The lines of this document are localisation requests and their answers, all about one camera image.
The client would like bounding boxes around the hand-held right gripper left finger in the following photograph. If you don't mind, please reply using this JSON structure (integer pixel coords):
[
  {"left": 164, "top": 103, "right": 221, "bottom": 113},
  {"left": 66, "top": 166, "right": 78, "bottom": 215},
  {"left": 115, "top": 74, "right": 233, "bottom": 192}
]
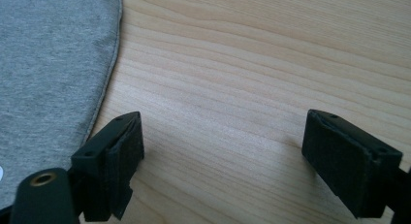
[{"left": 70, "top": 111, "right": 145, "bottom": 222}]

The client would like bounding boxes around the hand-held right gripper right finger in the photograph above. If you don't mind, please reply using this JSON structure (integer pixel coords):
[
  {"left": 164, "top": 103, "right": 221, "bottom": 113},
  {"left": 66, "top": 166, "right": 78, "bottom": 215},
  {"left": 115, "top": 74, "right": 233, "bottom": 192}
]
[{"left": 301, "top": 109, "right": 404, "bottom": 219}]

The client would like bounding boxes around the grey cloth garment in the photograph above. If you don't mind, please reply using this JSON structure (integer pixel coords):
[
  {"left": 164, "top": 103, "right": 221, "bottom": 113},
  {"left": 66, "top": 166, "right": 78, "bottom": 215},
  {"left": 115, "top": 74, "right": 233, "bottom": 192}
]
[{"left": 0, "top": 0, "right": 124, "bottom": 210}]

